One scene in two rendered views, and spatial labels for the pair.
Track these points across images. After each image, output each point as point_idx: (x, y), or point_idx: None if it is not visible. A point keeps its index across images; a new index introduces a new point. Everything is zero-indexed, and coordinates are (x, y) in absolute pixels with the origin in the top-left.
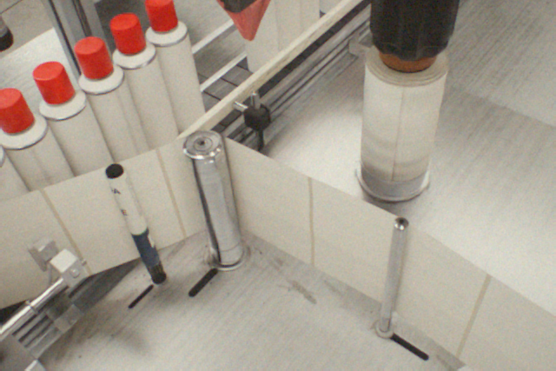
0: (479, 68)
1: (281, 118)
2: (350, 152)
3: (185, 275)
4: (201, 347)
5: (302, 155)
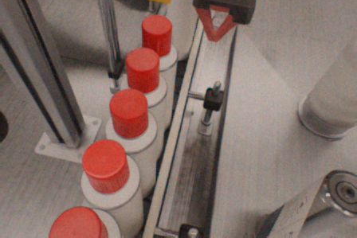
0: (294, 19)
1: (200, 88)
2: (285, 107)
3: None
4: None
5: (256, 120)
